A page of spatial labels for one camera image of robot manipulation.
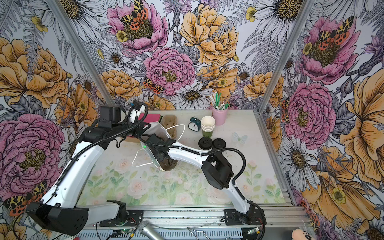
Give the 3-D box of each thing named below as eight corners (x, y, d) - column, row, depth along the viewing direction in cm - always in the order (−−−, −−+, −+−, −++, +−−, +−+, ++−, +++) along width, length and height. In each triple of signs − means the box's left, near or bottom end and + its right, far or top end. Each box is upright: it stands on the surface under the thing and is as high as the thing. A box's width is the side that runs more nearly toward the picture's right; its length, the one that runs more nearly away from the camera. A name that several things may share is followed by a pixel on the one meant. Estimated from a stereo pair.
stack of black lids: (213, 150, 101) (214, 146, 97) (212, 142, 105) (213, 138, 102) (225, 150, 101) (226, 146, 97) (224, 142, 105) (225, 138, 102)
